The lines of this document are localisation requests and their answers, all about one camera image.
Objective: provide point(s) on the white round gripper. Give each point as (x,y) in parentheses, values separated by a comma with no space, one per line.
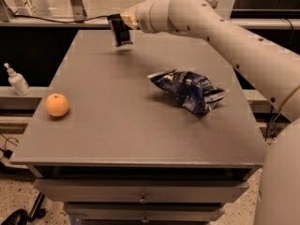
(142,16)

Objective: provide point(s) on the black rxbar chocolate bar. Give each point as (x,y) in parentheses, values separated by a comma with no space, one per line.
(120,30)

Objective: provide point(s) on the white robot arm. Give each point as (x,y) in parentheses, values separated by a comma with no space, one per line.
(273,70)

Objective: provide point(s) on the blue crumpled chip bag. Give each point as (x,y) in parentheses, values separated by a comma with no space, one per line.
(193,91)

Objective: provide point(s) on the orange fruit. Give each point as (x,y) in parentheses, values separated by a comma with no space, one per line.
(56,105)

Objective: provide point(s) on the grey drawer cabinet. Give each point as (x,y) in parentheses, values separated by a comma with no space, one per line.
(126,153)

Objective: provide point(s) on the white pump bottle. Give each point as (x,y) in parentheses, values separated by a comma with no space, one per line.
(17,81)

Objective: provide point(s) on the black office chair base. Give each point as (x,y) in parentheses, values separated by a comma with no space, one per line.
(22,217)

